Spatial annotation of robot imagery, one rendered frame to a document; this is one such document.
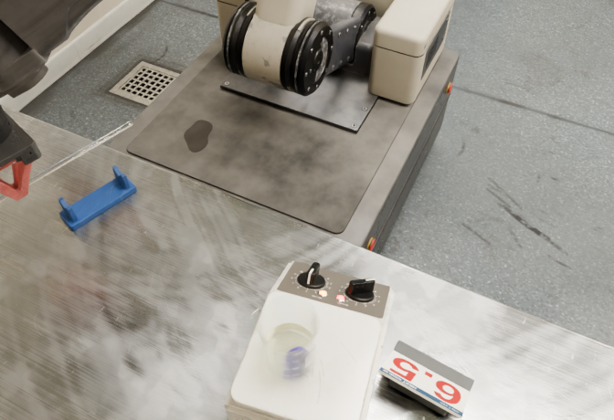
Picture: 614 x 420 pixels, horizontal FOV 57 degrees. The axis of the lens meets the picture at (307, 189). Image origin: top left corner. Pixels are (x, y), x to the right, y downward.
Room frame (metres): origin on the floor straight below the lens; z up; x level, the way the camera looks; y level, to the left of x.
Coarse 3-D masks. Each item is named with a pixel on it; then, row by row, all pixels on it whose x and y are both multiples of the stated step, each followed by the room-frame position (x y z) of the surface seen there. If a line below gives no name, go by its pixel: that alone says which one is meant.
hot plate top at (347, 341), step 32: (320, 320) 0.26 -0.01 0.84; (352, 320) 0.26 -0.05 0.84; (256, 352) 0.23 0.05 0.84; (320, 352) 0.23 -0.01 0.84; (352, 352) 0.23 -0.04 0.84; (256, 384) 0.20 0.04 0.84; (288, 384) 0.20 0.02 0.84; (320, 384) 0.20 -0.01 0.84; (352, 384) 0.20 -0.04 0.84; (288, 416) 0.17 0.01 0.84; (320, 416) 0.17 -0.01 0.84; (352, 416) 0.17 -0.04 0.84
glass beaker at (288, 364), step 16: (272, 304) 0.24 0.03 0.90; (288, 304) 0.25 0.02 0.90; (304, 304) 0.24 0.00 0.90; (256, 320) 0.23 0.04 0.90; (272, 320) 0.24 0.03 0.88; (288, 320) 0.25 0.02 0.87; (304, 320) 0.24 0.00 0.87; (272, 352) 0.20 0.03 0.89; (288, 352) 0.20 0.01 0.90; (304, 352) 0.20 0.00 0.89; (272, 368) 0.20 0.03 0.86; (288, 368) 0.20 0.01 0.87; (304, 368) 0.20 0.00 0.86
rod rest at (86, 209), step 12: (120, 180) 0.50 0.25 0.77; (96, 192) 0.49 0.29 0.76; (108, 192) 0.49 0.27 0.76; (120, 192) 0.49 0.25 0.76; (132, 192) 0.49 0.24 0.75; (60, 204) 0.45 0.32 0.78; (84, 204) 0.47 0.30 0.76; (96, 204) 0.47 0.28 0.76; (108, 204) 0.47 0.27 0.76; (60, 216) 0.45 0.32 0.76; (72, 216) 0.44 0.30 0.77; (84, 216) 0.45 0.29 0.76; (96, 216) 0.45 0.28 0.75; (72, 228) 0.43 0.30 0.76
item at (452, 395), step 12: (396, 360) 0.25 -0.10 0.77; (396, 372) 0.23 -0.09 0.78; (408, 372) 0.24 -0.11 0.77; (420, 372) 0.24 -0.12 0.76; (420, 384) 0.22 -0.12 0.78; (432, 384) 0.22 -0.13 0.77; (444, 384) 0.23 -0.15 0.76; (444, 396) 0.21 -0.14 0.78; (456, 396) 0.21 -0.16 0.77; (456, 408) 0.19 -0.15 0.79
